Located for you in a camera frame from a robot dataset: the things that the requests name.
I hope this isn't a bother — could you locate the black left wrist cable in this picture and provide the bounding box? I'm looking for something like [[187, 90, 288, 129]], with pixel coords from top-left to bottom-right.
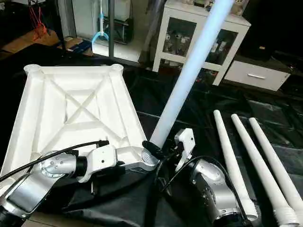
[[0, 139, 110, 183]]

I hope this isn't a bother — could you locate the flat brown cardboard sheet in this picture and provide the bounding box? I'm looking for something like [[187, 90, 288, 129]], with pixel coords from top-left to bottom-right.
[[0, 28, 65, 53]]

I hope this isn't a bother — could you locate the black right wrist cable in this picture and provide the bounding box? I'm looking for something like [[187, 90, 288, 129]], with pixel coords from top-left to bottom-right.
[[153, 155, 248, 224]]

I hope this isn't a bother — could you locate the black metal pole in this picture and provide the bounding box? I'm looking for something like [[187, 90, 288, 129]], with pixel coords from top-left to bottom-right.
[[107, 0, 116, 65]]

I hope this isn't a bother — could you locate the white plastic table leg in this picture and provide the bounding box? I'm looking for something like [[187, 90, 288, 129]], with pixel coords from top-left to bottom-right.
[[142, 0, 237, 166], [231, 113, 300, 227], [248, 117, 303, 214], [213, 109, 259, 222]]

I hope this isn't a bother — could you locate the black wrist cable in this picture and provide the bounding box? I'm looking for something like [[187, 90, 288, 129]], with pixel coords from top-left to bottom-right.
[[0, 139, 110, 183], [153, 155, 248, 224]]

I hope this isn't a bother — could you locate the white drawer unit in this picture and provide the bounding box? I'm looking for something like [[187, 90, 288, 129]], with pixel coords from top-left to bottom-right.
[[223, 59, 292, 92]]

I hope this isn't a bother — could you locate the white glass-door cabinet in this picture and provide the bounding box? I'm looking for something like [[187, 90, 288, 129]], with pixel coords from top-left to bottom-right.
[[152, 0, 252, 86]]

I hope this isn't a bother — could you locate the orange cable bundle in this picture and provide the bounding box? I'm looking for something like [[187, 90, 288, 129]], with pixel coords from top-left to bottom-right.
[[27, 0, 49, 41]]

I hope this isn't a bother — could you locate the brown cardboard box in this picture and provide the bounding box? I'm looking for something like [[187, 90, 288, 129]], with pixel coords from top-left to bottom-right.
[[63, 36, 93, 52]]

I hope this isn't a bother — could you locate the black work mat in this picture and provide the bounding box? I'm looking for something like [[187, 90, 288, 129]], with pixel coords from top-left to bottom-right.
[[0, 43, 303, 227]]

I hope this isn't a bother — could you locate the blue plastic tool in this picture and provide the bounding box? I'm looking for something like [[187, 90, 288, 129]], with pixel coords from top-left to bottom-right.
[[91, 0, 110, 46]]

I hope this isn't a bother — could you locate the white plastic table top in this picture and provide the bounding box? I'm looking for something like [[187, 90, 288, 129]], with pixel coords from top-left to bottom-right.
[[0, 63, 160, 191]]

